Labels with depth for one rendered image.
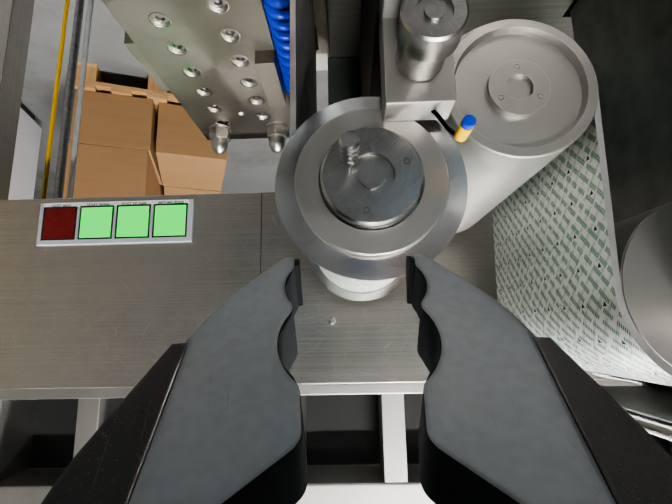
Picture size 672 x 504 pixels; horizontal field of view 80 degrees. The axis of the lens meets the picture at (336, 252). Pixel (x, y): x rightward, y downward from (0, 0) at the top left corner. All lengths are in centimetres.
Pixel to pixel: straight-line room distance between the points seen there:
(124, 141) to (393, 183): 218
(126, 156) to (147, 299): 173
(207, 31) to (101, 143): 193
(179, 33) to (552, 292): 48
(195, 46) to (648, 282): 51
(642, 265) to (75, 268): 72
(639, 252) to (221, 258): 53
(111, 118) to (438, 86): 225
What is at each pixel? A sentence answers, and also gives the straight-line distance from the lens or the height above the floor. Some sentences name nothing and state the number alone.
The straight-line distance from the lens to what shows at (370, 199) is 29.
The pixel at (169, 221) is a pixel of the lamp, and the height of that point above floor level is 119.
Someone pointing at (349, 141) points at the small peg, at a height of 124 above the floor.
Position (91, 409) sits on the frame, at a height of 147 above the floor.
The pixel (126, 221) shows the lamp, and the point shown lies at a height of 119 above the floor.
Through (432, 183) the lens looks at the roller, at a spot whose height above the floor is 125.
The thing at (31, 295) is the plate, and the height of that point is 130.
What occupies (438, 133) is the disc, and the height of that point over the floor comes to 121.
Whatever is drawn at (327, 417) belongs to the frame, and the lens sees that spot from 71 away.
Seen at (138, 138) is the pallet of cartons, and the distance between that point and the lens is 241.
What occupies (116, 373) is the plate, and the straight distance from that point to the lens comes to 72.
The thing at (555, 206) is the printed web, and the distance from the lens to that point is 43.
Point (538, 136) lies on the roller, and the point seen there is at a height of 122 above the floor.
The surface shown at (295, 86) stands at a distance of 36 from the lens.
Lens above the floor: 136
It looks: 11 degrees down
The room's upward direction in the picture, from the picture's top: 179 degrees clockwise
